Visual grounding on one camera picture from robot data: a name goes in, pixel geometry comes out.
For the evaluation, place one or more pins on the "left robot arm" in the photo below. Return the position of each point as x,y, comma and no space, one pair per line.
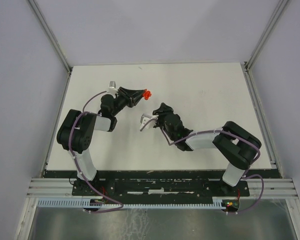
76,132

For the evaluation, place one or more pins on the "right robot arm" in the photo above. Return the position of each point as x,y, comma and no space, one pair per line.
237,145

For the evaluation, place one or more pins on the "right aluminium frame post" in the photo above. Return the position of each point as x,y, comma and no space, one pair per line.
274,19

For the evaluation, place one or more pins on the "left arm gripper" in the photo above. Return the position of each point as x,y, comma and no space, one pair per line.
127,93

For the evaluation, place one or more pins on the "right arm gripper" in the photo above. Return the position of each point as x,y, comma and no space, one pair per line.
161,111

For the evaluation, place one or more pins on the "aluminium frame post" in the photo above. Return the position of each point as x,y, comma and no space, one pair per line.
274,19
34,6

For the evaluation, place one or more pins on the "orange round charging case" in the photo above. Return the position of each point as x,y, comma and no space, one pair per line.
147,94

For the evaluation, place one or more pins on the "front aluminium rail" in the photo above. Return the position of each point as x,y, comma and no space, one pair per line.
246,189

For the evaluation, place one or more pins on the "left aluminium frame post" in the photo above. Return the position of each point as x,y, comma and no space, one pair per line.
34,6

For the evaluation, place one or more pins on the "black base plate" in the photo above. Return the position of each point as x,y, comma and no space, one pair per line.
155,199

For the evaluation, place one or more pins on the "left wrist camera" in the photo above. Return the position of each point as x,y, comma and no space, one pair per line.
112,88

